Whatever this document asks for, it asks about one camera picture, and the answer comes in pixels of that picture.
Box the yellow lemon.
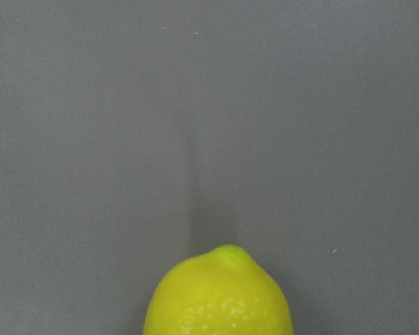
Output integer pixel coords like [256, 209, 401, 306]
[143, 245, 294, 334]

